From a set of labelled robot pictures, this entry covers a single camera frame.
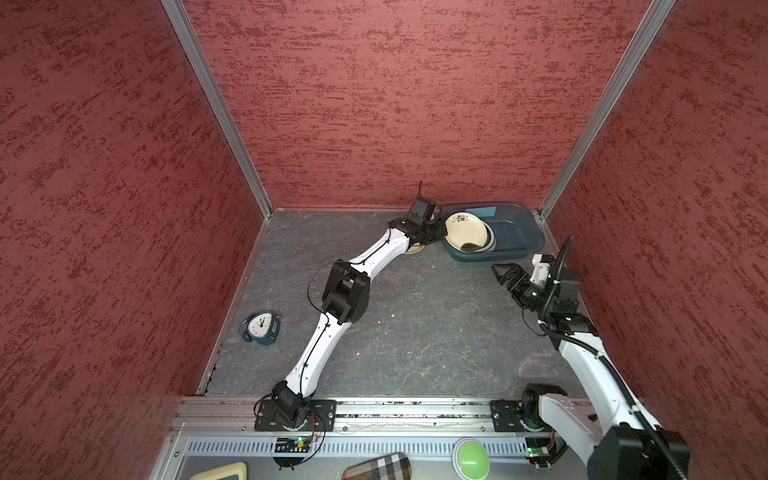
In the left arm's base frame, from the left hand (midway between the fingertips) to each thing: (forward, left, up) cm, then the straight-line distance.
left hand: (449, 235), depth 98 cm
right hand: (-20, -10, +5) cm, 23 cm away
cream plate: (+3, -6, 0) cm, 7 cm away
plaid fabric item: (-62, +19, -9) cm, 65 cm away
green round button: (-60, 0, -10) cm, 61 cm away
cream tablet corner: (-63, +55, -11) cm, 84 cm away
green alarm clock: (-30, +57, -8) cm, 65 cm away
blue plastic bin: (+15, -30, -13) cm, 36 cm away
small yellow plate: (+2, +11, -10) cm, 15 cm away
